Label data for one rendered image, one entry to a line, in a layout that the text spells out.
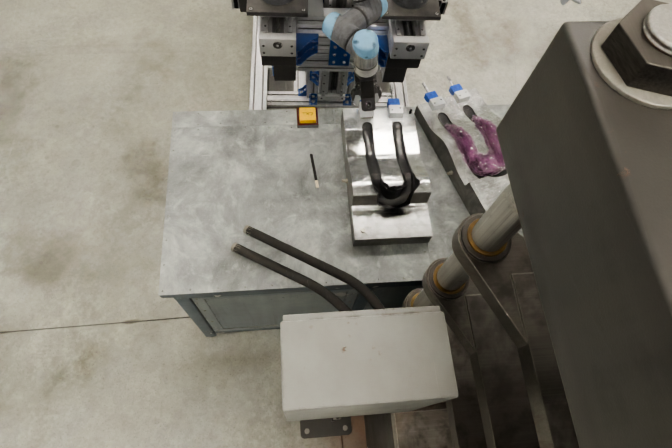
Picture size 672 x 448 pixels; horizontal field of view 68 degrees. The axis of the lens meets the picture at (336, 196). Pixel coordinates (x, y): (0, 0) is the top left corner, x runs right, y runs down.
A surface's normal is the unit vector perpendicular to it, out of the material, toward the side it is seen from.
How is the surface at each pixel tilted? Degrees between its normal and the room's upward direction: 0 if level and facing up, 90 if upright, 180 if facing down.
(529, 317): 0
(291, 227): 0
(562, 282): 90
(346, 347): 0
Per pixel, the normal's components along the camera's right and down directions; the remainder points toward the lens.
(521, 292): 0.07, -0.44
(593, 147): -0.99, 0.04
